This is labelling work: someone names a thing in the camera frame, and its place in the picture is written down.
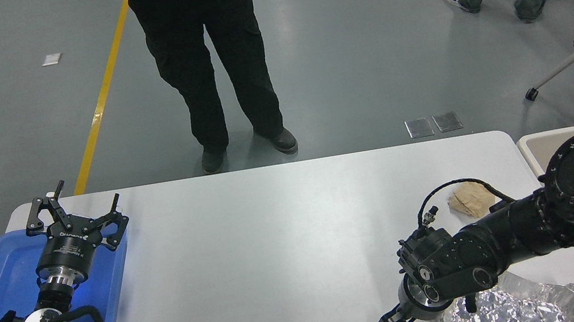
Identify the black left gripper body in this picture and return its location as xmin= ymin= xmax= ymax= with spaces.
xmin=29 ymin=214 xmax=107 ymax=282

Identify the foil plate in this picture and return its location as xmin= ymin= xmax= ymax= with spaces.
xmin=433 ymin=261 xmax=574 ymax=322

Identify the silver floor plate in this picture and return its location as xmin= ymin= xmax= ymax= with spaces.
xmin=432 ymin=110 xmax=464 ymax=134
xmin=404 ymin=116 xmax=435 ymax=139

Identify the crumpled tan paper ball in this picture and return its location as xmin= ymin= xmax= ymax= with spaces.
xmin=445 ymin=178 xmax=499 ymax=223

